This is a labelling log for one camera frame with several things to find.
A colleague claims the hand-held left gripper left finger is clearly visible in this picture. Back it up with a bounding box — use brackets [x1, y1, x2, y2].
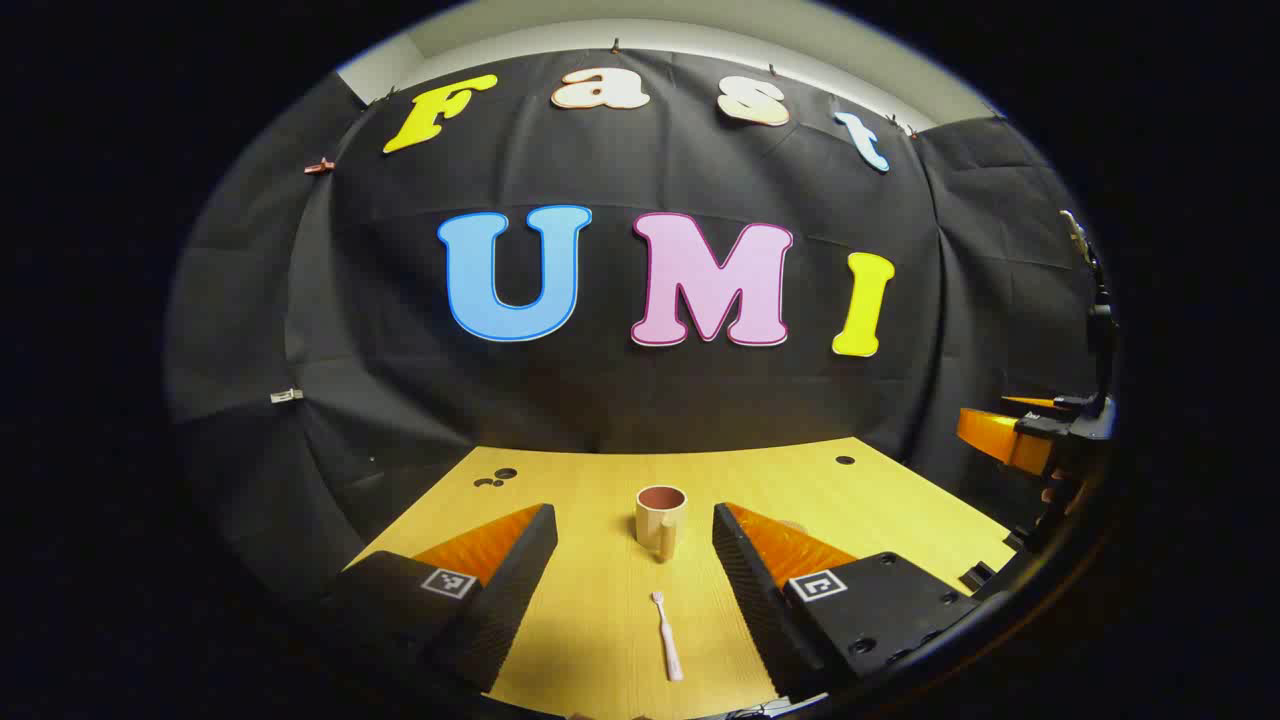
[320, 503, 559, 696]

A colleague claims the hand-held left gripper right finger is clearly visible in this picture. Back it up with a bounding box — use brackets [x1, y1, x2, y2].
[712, 503, 986, 703]

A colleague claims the pink toothbrush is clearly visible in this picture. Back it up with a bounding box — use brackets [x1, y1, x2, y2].
[651, 590, 685, 683]

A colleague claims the beige cup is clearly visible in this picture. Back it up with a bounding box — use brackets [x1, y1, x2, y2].
[636, 485, 689, 563]

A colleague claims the yellow wooden desktop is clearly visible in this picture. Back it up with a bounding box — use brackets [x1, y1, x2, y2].
[345, 437, 1019, 720]

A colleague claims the black backdrop cloth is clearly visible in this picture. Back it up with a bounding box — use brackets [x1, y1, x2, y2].
[165, 48, 1111, 606]

